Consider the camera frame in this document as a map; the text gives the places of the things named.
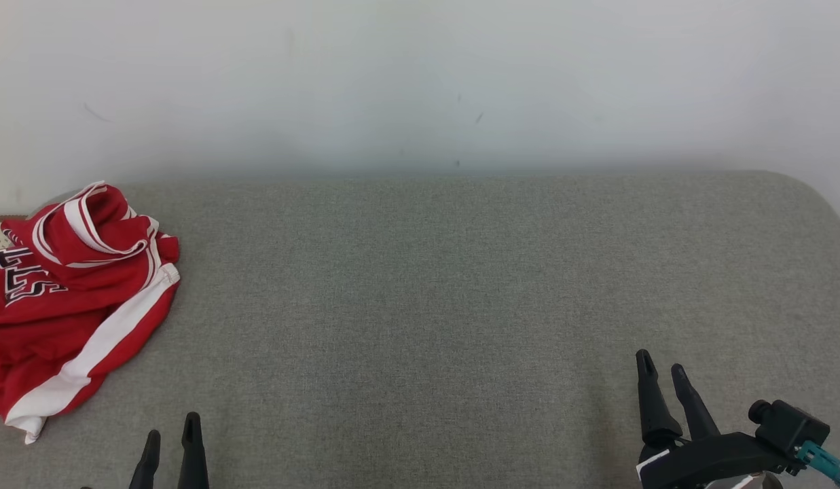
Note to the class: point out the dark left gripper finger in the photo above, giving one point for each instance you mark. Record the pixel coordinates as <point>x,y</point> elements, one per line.
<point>147,468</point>
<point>193,462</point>

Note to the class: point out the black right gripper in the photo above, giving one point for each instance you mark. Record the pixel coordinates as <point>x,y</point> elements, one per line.
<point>705,462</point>

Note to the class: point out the red shorts with white stripe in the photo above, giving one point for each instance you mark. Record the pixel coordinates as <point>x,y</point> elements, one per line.
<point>73,339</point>

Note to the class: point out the red basketball jersey number 23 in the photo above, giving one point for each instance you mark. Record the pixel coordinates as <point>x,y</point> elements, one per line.
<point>87,231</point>

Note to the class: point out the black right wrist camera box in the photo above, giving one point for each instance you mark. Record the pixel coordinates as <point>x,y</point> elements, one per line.
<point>790,424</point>

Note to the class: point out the teal right camera connector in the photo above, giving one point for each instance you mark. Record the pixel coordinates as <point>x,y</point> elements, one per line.
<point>824,463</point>

